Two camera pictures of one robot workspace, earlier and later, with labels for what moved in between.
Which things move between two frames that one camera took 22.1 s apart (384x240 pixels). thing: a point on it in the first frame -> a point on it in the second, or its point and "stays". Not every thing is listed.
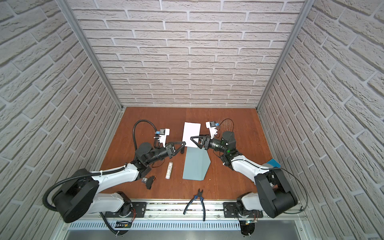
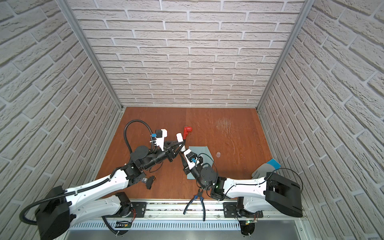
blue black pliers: x=199 y=194 stays
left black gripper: x=173 y=152 stays
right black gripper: x=206 y=142 -> x=187 y=168
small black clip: x=149 y=181 stays
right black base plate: x=234 y=210 stays
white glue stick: x=169 y=170 -> x=180 y=138
